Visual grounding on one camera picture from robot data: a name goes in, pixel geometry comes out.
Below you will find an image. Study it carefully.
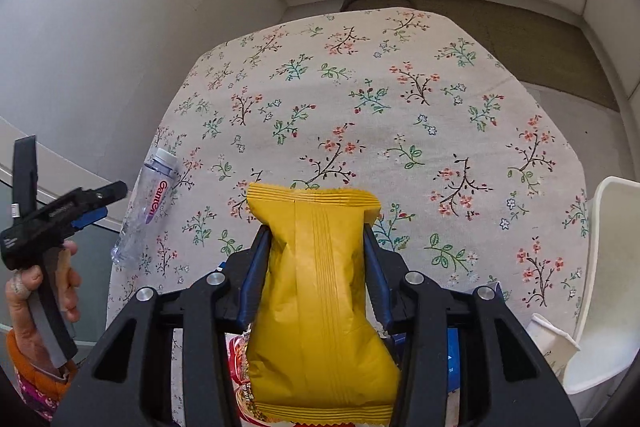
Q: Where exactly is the yellow snack packet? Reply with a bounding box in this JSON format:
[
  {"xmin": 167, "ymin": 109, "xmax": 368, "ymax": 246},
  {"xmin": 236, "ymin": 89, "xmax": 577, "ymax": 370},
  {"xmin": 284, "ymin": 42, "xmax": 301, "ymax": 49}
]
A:
[{"xmin": 245, "ymin": 182, "xmax": 401, "ymax": 425}]

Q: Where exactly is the clear plastic bottle red label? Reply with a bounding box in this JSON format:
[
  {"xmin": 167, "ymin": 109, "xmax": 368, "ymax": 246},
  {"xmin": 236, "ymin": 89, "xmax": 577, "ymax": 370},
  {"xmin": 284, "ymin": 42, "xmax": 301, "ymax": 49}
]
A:
[{"xmin": 111, "ymin": 147, "xmax": 180, "ymax": 265}]

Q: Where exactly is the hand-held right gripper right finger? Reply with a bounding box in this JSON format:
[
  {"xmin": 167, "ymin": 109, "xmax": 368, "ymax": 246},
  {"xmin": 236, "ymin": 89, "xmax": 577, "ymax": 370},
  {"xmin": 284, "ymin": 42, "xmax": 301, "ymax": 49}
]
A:
[{"xmin": 362, "ymin": 222, "xmax": 581, "ymax": 427}]

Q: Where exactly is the crushed floral paper cup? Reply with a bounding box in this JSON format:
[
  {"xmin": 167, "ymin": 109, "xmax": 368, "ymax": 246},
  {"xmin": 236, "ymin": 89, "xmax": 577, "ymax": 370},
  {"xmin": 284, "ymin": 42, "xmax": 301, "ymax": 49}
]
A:
[{"xmin": 525, "ymin": 313, "xmax": 582, "ymax": 380}]

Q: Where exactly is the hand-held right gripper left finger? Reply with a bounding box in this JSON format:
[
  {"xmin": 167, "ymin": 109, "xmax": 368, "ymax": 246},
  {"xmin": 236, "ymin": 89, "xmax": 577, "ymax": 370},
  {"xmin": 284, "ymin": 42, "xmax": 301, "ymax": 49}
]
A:
[{"xmin": 50, "ymin": 222, "xmax": 273, "ymax": 427}]

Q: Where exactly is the red snack packet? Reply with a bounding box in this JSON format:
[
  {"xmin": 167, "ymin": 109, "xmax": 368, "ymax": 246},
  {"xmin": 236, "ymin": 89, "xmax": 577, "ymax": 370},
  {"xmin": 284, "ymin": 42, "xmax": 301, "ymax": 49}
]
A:
[{"xmin": 227, "ymin": 332, "xmax": 281, "ymax": 427}]

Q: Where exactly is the floral tablecloth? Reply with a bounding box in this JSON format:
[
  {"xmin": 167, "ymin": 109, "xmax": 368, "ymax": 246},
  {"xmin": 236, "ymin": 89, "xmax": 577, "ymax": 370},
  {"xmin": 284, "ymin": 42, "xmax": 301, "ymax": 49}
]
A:
[{"xmin": 105, "ymin": 7, "xmax": 591, "ymax": 427}]

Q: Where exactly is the white kitchen cabinet with drawers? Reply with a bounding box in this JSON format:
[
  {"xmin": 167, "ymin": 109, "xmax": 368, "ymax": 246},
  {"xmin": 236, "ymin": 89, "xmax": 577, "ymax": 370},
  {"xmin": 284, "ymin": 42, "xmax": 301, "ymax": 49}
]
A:
[{"xmin": 580, "ymin": 0, "xmax": 640, "ymax": 108}]

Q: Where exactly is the white plastic bin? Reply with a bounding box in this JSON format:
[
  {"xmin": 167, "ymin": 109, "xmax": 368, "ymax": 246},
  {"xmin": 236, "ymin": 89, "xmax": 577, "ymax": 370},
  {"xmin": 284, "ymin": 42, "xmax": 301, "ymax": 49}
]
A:
[{"xmin": 562, "ymin": 176, "xmax": 640, "ymax": 395}]

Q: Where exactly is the person's left hand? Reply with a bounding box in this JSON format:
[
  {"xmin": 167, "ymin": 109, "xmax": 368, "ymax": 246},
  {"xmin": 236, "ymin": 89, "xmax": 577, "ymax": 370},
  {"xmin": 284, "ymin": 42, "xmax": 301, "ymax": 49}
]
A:
[{"xmin": 5, "ymin": 241, "xmax": 82, "ymax": 362}]

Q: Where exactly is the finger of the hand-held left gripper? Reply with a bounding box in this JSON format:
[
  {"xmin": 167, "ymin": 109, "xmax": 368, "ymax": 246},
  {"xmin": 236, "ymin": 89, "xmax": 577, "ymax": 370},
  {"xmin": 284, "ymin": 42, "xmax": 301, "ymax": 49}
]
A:
[
  {"xmin": 72, "ymin": 208, "xmax": 109, "ymax": 229},
  {"xmin": 74, "ymin": 180, "xmax": 129, "ymax": 209}
]

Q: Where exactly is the round brown stool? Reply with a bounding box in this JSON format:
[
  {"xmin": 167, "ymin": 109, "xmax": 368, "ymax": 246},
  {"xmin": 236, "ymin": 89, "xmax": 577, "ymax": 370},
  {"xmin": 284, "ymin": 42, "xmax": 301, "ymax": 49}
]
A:
[{"xmin": 342, "ymin": 0, "xmax": 416, "ymax": 12}]

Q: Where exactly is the blue cardboard box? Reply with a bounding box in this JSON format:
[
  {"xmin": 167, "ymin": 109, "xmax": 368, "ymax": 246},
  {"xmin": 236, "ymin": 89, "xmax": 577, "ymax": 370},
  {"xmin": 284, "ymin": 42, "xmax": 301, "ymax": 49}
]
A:
[{"xmin": 392, "ymin": 279, "xmax": 506, "ymax": 395}]

